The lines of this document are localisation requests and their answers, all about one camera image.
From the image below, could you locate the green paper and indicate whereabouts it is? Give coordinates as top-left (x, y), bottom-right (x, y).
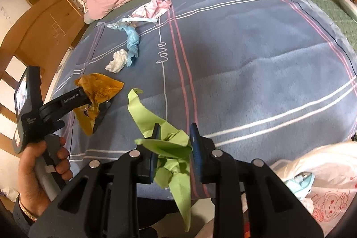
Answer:
top-left (127, 88), bottom-right (193, 232)

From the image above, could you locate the wooden bed frame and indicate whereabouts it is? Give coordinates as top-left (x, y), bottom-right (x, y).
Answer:
top-left (0, 0), bottom-right (90, 144)

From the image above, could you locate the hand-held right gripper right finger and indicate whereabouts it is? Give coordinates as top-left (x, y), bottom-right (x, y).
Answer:
top-left (190, 123), bottom-right (324, 238)

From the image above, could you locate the white remote control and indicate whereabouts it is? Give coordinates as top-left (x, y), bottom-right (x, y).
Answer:
top-left (337, 0), bottom-right (357, 21)

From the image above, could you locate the clear wrapper with blue strip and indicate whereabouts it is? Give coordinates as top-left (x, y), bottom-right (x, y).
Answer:
top-left (106, 17), bottom-right (159, 31)

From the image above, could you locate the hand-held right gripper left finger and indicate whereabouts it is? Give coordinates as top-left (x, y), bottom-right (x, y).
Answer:
top-left (28, 123), bottom-right (162, 238)

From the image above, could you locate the blue plaid blanket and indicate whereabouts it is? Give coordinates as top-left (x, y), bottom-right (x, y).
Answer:
top-left (45, 0), bottom-right (357, 201)

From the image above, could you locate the pink and white wrapper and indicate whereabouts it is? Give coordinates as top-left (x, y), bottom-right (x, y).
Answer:
top-left (132, 0), bottom-right (172, 19)

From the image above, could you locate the white printed plastic bag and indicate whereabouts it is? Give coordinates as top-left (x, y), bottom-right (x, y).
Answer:
top-left (272, 140), bottom-right (357, 238)

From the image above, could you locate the golden yellow snack wrapper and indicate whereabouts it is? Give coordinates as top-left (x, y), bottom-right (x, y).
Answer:
top-left (74, 73), bottom-right (125, 137)

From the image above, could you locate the person's left hand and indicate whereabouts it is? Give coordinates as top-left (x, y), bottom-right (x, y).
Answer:
top-left (18, 136), bottom-right (70, 220)

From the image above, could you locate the crumpled white tissue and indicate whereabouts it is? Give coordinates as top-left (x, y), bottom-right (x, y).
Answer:
top-left (105, 49), bottom-right (128, 73)

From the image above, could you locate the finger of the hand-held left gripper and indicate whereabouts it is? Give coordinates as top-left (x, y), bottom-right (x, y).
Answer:
top-left (93, 100), bottom-right (112, 134)

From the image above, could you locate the person's left forearm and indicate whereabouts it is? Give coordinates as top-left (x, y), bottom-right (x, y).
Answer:
top-left (11, 193), bottom-right (38, 237)

